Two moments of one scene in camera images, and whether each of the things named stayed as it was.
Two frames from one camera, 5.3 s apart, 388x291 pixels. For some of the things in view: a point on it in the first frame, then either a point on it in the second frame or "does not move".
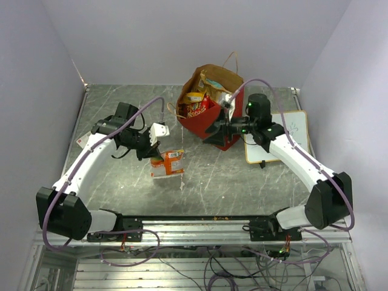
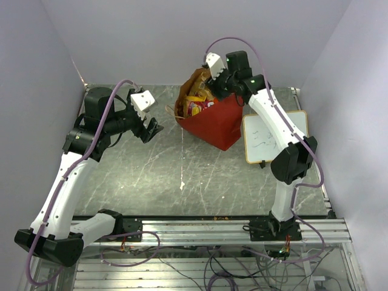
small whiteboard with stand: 297,126 does not move
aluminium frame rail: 206,233 does not move
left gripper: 149,151 → 147,133
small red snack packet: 194,108 does not move
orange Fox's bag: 171,162 → 199,87
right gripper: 225,130 → 213,86
